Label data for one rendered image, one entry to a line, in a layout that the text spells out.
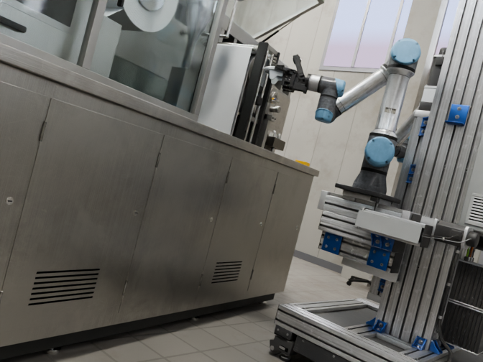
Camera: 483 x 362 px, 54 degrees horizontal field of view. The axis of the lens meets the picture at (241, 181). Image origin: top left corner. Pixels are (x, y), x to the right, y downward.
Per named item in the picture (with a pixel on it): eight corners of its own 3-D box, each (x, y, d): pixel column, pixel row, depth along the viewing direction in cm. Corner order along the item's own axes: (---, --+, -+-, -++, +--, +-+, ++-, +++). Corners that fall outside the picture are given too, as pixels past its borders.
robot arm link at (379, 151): (388, 171, 206) (420, 49, 205) (391, 169, 191) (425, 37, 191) (361, 164, 209) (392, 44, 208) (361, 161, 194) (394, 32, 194)
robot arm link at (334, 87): (341, 97, 201) (346, 77, 201) (315, 92, 204) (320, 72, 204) (341, 101, 209) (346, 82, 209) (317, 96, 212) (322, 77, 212)
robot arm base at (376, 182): (390, 197, 214) (396, 176, 214) (377, 192, 202) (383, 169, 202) (360, 189, 224) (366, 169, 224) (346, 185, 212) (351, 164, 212)
